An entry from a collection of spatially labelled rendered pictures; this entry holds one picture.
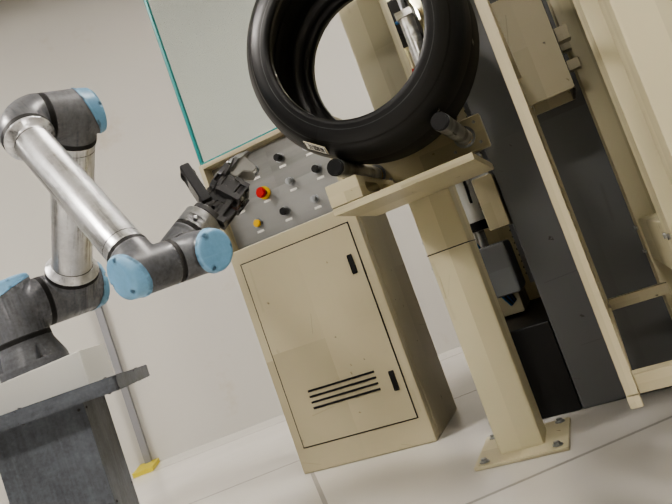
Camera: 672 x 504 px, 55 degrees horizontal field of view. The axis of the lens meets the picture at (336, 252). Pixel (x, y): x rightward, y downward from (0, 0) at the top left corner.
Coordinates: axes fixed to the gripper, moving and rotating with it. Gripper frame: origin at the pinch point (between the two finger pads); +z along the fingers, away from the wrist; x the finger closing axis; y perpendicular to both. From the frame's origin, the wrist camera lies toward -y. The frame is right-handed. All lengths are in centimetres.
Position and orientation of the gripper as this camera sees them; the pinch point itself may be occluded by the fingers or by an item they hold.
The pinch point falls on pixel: (243, 154)
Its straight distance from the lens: 159.6
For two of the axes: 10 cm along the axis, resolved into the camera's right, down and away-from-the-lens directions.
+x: 1.3, -4.7, -8.7
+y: 8.8, 4.7, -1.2
